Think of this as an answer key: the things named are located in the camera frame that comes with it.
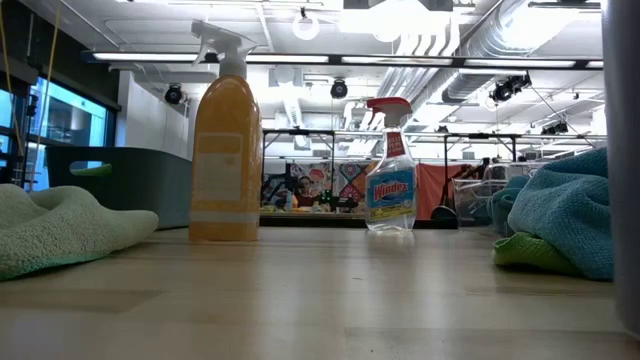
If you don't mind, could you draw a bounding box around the blue microfiber towel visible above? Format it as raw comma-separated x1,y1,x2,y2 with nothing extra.
487,174,531,237
507,147,615,281

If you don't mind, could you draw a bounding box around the bright green microfiber towel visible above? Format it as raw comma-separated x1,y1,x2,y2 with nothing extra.
69,162,114,177

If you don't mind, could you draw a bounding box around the pale green microfiber towel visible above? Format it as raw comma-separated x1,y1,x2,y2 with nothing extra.
0,183,160,281

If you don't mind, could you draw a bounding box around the person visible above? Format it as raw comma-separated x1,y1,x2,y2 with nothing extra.
293,174,322,209

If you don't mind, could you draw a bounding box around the colourful patchwork quilt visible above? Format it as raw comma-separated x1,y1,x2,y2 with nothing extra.
259,160,382,214

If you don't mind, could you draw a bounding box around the Windex bottle red trigger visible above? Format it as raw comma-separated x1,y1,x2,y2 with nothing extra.
363,97,419,234

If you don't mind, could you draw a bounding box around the orange bottle white trigger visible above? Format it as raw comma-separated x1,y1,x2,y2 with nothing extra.
188,19,264,243

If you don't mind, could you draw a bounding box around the orange fabric panel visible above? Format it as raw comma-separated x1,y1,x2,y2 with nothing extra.
414,162,482,221

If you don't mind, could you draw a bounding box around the black overhead light bar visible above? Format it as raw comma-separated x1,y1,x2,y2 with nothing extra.
82,49,605,71

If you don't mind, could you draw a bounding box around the clear plastic basket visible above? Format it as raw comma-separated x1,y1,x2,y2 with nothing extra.
452,162,509,227

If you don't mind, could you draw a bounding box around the dark green plastic basket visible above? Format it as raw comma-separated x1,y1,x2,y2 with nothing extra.
45,145,194,230

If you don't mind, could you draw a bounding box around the large window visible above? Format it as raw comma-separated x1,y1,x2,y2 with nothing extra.
0,74,119,192

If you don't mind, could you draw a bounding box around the black aluminium table frame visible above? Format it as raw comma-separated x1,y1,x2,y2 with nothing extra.
259,213,459,230

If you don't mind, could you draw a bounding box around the black metal rig frame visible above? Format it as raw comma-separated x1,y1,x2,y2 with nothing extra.
261,128,337,216

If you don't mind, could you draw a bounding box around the silver ventilation duct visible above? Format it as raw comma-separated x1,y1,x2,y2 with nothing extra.
442,0,556,104

